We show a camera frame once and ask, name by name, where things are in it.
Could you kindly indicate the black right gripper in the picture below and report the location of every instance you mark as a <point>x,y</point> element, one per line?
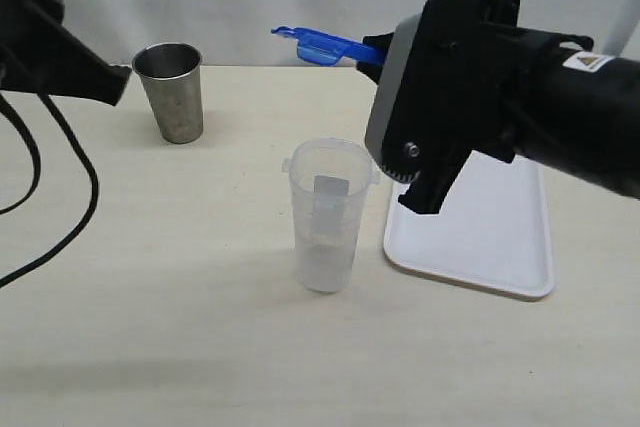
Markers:
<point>504,103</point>

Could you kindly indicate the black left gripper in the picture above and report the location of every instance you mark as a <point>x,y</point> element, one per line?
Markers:
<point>39,54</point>

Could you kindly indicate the blue plastic lid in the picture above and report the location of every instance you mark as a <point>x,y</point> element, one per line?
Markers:
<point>321,48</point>

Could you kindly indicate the clear plastic container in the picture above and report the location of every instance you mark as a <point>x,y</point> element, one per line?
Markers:
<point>329,180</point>

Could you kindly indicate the stainless steel cup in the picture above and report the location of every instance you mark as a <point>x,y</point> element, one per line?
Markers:
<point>170,75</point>

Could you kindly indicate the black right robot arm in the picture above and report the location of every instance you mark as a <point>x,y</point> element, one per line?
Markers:
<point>603,115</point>

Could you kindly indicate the white rectangular tray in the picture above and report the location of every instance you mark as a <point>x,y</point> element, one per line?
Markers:
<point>491,233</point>

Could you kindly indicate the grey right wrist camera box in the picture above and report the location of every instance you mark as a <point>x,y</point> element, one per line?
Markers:
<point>424,56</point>

